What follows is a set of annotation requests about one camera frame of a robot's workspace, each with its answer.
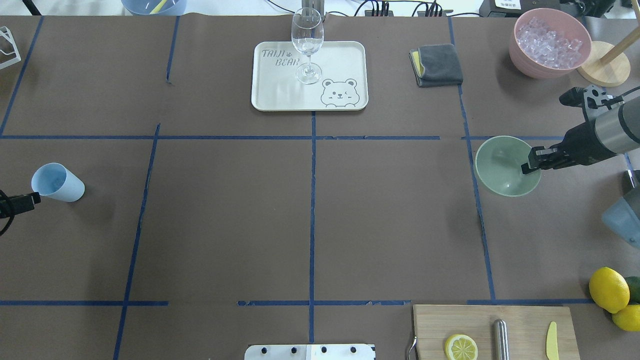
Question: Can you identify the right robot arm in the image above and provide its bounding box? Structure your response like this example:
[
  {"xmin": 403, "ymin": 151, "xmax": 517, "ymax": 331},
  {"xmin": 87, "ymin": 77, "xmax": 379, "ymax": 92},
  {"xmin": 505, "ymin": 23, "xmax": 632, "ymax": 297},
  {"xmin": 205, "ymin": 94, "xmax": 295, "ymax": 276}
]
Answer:
[{"xmin": 521, "ymin": 97, "xmax": 640, "ymax": 248}]

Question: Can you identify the blue bowl with fork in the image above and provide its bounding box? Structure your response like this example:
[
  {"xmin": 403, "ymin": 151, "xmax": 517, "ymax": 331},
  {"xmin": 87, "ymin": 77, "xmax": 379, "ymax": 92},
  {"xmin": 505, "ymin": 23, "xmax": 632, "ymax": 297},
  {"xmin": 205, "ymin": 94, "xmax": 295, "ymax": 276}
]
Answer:
[{"xmin": 121, "ymin": 0, "xmax": 189, "ymax": 16}]

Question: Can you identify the white wire cup rack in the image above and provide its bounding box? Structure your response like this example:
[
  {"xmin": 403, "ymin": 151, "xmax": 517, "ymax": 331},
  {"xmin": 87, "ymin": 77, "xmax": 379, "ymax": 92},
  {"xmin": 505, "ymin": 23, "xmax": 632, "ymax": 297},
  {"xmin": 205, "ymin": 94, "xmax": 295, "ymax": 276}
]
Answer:
[{"xmin": 0, "ymin": 26, "xmax": 22, "ymax": 69}]

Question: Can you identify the green lime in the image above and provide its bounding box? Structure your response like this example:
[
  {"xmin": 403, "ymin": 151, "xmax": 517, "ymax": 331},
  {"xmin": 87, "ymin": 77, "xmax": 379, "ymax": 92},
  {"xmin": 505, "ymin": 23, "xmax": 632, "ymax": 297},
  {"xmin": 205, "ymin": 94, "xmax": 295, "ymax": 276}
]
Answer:
[{"xmin": 624, "ymin": 276, "xmax": 640, "ymax": 305}]

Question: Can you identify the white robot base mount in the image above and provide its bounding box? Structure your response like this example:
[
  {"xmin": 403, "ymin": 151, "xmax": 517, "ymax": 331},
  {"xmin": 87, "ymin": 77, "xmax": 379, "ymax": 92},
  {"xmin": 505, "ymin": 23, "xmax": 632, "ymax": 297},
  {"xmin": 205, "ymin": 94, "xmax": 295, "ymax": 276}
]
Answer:
[{"xmin": 244, "ymin": 343, "xmax": 377, "ymax": 360}]

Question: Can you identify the grey folded cloth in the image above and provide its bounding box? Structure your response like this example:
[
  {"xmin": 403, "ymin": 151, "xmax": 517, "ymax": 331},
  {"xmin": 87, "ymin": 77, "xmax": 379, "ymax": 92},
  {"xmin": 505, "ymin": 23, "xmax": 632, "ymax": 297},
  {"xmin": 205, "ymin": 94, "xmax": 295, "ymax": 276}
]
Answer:
[{"xmin": 409, "ymin": 43, "xmax": 464, "ymax": 88}]

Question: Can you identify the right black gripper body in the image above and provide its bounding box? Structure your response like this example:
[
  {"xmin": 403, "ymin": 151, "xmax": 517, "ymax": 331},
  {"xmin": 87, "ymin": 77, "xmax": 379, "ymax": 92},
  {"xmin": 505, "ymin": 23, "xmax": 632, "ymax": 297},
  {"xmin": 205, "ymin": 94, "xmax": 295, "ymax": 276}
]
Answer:
[{"xmin": 560, "ymin": 118, "xmax": 613, "ymax": 166}]

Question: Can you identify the lemon half slice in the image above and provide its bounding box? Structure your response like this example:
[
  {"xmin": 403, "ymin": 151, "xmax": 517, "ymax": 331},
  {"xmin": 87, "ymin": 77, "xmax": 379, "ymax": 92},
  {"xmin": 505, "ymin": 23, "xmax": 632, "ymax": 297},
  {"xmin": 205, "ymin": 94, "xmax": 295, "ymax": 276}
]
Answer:
[{"xmin": 443, "ymin": 333, "xmax": 479, "ymax": 360}]

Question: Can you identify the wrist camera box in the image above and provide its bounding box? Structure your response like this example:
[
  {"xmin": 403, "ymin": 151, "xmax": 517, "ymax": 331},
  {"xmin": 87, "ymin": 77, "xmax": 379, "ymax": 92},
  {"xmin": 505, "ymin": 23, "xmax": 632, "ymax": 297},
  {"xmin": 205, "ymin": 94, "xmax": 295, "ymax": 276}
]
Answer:
[{"xmin": 558, "ymin": 85, "xmax": 624, "ymax": 110}]

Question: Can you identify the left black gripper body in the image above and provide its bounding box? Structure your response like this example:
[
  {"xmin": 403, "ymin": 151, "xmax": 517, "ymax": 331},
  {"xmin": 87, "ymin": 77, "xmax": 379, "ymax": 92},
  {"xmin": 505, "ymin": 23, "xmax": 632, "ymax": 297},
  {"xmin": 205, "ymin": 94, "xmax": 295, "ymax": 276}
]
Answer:
[{"xmin": 0, "ymin": 190, "xmax": 15, "ymax": 220}]

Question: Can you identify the cream bear tray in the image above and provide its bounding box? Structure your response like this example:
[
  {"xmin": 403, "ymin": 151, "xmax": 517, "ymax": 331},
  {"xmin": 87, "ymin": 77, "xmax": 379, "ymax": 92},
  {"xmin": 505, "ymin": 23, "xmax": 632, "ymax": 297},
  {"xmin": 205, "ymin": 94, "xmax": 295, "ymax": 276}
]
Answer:
[{"xmin": 251, "ymin": 41, "xmax": 369, "ymax": 112}]

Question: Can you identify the whole yellow lemon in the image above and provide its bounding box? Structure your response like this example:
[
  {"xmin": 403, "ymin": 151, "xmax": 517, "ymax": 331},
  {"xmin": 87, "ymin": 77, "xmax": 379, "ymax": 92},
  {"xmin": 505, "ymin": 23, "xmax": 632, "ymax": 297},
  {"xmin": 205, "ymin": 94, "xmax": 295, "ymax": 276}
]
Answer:
[{"xmin": 589, "ymin": 267, "xmax": 630, "ymax": 314}]

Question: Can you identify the steel knife handle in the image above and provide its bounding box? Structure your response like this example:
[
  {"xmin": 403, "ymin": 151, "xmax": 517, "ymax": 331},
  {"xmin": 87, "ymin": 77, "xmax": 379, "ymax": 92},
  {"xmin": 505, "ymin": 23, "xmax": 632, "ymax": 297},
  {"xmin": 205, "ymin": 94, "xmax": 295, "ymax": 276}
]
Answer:
[{"xmin": 493, "ymin": 319, "xmax": 510, "ymax": 360}]

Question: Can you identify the wooden paper towel stand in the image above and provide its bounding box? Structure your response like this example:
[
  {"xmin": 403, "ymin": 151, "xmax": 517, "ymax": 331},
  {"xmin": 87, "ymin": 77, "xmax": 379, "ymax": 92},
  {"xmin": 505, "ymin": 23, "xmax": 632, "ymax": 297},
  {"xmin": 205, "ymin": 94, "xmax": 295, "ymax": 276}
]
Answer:
[{"xmin": 577, "ymin": 27, "xmax": 640, "ymax": 87}]

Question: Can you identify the clear wine glass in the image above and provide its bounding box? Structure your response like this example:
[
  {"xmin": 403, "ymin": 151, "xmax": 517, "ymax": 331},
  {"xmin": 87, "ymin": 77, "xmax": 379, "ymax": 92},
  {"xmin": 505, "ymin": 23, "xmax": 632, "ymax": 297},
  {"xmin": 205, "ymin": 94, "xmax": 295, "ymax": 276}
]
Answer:
[{"xmin": 291, "ymin": 7, "xmax": 325, "ymax": 85}]

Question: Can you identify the green bowl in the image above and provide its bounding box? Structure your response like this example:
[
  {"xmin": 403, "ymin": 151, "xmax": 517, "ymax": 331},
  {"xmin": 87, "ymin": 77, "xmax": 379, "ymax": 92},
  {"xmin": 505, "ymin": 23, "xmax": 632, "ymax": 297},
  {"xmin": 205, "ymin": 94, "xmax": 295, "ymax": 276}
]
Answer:
[{"xmin": 474, "ymin": 136, "xmax": 542, "ymax": 198}]

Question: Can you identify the yellow plastic knife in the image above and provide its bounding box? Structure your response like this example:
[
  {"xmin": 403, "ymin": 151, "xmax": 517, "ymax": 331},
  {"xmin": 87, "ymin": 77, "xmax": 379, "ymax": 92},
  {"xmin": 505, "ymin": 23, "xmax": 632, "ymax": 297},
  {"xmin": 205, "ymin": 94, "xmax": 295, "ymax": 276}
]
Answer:
[{"xmin": 545, "ymin": 321, "xmax": 560, "ymax": 360}]

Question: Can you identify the pink bowl with ice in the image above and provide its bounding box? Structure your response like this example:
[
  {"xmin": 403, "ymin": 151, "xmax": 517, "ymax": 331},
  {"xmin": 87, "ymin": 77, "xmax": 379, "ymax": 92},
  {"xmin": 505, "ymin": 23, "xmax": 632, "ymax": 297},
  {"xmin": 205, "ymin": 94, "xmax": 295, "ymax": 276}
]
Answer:
[{"xmin": 509, "ymin": 7, "xmax": 592, "ymax": 79}]

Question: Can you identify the wooden cutting board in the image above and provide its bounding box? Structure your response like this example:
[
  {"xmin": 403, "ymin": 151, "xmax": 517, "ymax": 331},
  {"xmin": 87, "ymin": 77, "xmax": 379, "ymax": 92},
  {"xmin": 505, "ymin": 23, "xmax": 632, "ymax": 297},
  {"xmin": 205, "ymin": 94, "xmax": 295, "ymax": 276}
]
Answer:
[{"xmin": 413, "ymin": 304, "xmax": 581, "ymax": 360}]

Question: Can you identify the light blue plastic cup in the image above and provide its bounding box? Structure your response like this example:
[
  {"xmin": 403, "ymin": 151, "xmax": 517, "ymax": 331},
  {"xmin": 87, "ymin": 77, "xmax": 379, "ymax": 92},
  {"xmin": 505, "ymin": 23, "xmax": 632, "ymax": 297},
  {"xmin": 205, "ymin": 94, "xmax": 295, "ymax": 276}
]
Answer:
[{"xmin": 30, "ymin": 162, "xmax": 86, "ymax": 203}]

